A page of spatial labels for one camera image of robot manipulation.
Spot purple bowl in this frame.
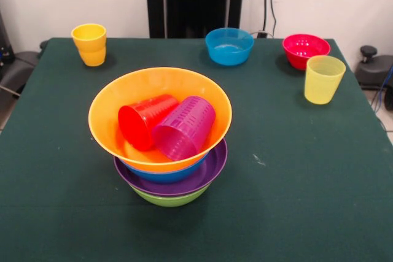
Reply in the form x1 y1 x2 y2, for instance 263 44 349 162
113 135 228 198

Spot orange yellow cup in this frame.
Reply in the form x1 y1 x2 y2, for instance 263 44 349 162
71 23 107 67

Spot red cup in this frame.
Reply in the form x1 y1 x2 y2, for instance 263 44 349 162
117 94 180 152

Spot purple cup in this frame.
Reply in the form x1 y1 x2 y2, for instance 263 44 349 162
152 95 217 162

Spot blue cable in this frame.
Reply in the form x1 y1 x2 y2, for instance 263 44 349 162
378 67 393 108

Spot pale yellow translucent cup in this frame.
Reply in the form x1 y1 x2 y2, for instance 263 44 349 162
303 55 347 105

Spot large orange bowl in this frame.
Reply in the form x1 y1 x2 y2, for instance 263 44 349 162
88 66 233 173

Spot dark green tablecloth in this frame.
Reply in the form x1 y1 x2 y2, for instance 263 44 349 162
0 37 393 262

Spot large blue bowl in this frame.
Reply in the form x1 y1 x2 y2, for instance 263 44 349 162
118 151 211 184

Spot small red bowl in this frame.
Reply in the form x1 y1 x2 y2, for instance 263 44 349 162
282 33 332 71

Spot green bowl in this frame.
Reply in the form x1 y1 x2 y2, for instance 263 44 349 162
128 183 211 208

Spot black floor device with knob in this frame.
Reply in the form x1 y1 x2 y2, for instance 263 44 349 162
356 45 393 91

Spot small blue bowl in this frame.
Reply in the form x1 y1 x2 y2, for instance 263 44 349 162
204 27 255 66

